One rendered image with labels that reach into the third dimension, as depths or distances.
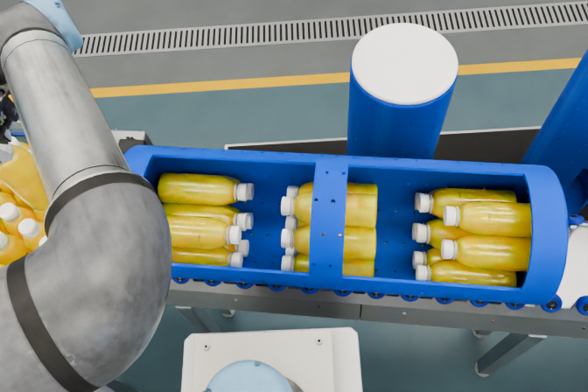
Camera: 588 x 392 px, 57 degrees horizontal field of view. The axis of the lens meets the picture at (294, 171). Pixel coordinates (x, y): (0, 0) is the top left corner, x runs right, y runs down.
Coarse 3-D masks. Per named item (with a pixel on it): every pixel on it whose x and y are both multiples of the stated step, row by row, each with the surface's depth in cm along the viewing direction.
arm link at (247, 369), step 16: (224, 368) 74; (240, 368) 74; (256, 368) 74; (272, 368) 75; (208, 384) 73; (224, 384) 72; (240, 384) 73; (256, 384) 73; (272, 384) 73; (288, 384) 77
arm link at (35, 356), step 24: (0, 288) 38; (24, 288) 37; (0, 312) 36; (24, 312) 36; (0, 336) 36; (24, 336) 36; (48, 336) 36; (0, 360) 36; (24, 360) 36; (48, 360) 36; (0, 384) 36; (24, 384) 36; (48, 384) 37; (72, 384) 38
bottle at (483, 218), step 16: (464, 208) 108; (480, 208) 107; (496, 208) 106; (512, 208) 106; (528, 208) 106; (464, 224) 108; (480, 224) 106; (496, 224) 106; (512, 224) 105; (528, 224) 105
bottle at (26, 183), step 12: (12, 144) 97; (12, 156) 95; (24, 156) 97; (0, 168) 95; (12, 168) 96; (24, 168) 97; (36, 168) 100; (12, 180) 97; (24, 180) 99; (36, 180) 101; (24, 192) 101; (36, 192) 103; (36, 204) 106; (48, 204) 107
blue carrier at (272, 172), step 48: (336, 192) 104; (384, 192) 128; (528, 192) 103; (336, 240) 103; (384, 240) 128; (336, 288) 111; (384, 288) 108; (432, 288) 106; (480, 288) 104; (528, 288) 102
